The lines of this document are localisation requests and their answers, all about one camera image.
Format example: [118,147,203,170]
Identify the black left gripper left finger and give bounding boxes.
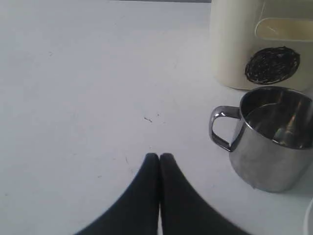
[77,153,159,235]

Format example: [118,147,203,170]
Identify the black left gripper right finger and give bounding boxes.
[160,153,242,235]

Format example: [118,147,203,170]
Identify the steel mug with rounded handle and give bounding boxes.
[209,86,313,193]

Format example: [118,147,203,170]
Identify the cream bin with circle mark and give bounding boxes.
[209,0,313,91]

